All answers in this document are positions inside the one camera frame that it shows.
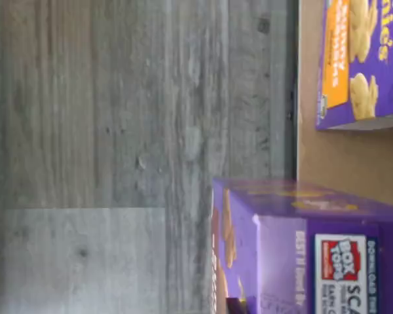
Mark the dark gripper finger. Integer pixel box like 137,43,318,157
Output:
225,296,250,314

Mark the purple box brown patch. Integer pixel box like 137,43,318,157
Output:
212,177,393,314

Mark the brown wooden shelf board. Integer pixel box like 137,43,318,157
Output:
295,0,393,211

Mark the black metal shelf rack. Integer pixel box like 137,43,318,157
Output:
286,0,300,181

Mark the purple box orange patch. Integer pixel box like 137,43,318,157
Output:
314,0,393,132

